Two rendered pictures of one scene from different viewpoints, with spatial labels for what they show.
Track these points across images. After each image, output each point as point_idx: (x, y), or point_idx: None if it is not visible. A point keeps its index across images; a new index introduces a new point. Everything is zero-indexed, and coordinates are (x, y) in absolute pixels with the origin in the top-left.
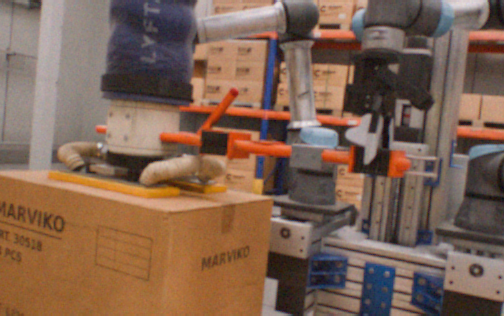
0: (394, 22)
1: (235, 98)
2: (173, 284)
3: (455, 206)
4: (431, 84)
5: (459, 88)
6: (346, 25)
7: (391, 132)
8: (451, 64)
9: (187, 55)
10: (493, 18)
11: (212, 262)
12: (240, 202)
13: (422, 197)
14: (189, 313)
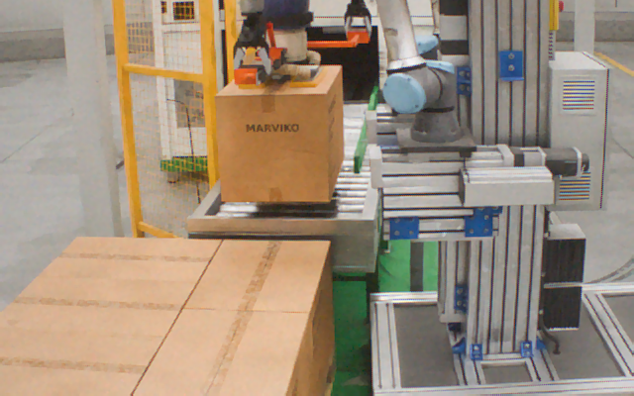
0: None
1: (268, 29)
2: (222, 135)
3: (549, 123)
4: None
5: None
6: None
7: (264, 55)
8: None
9: None
10: None
11: (257, 129)
12: (280, 94)
13: (467, 106)
14: (240, 154)
